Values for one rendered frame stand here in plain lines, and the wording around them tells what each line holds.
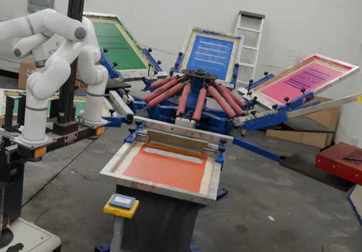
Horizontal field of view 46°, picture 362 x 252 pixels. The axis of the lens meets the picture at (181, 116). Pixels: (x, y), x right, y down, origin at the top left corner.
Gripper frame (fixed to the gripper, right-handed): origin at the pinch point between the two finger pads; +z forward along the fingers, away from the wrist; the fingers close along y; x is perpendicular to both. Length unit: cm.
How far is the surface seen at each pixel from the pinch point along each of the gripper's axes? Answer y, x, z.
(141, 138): -33, -32, 40
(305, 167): -114, -93, 83
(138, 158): -43, -13, 45
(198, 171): -74, -26, 57
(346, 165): -142, -79, 72
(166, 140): -47, -38, 44
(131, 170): -51, 3, 44
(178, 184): -75, -2, 53
